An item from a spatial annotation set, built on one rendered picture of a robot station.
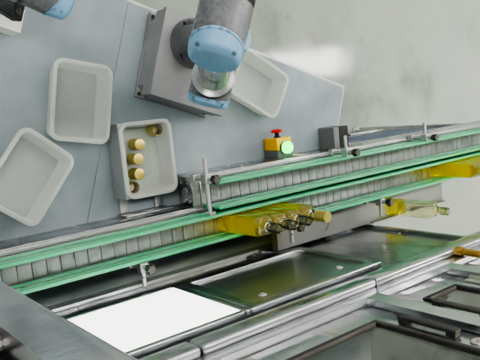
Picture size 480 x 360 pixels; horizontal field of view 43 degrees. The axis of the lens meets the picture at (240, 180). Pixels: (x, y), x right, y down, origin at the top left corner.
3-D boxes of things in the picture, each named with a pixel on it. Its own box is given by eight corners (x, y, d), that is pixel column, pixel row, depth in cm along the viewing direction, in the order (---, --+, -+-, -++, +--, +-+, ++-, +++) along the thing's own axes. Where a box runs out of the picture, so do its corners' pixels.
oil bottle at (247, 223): (218, 231, 190) (261, 238, 173) (216, 213, 189) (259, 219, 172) (232, 227, 193) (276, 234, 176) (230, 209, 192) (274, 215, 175)
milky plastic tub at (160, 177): (114, 198, 181) (128, 201, 174) (104, 124, 178) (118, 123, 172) (164, 189, 192) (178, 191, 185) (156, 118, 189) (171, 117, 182)
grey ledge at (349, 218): (260, 247, 213) (281, 251, 204) (258, 223, 212) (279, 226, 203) (423, 200, 270) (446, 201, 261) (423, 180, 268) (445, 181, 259)
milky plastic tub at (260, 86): (260, 122, 217) (276, 121, 210) (213, 93, 204) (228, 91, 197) (275, 78, 220) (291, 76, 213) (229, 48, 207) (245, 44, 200)
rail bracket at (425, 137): (406, 141, 246) (434, 141, 235) (404, 123, 245) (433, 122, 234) (411, 140, 248) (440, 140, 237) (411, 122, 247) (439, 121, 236)
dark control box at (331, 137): (318, 148, 233) (334, 148, 227) (317, 128, 232) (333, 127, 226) (333, 146, 238) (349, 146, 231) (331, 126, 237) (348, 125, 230)
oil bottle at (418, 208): (386, 215, 239) (444, 221, 218) (384, 201, 238) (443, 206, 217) (395, 211, 242) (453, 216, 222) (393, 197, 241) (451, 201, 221)
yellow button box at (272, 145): (264, 158, 217) (278, 158, 211) (262, 137, 216) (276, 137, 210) (278, 156, 221) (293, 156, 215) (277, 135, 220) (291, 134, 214)
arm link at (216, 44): (237, 68, 177) (258, -7, 123) (226, 117, 175) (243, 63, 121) (196, 58, 176) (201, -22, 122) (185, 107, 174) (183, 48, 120)
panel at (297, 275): (21, 343, 143) (79, 386, 117) (20, 331, 143) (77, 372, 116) (298, 255, 197) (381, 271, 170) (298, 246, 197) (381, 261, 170)
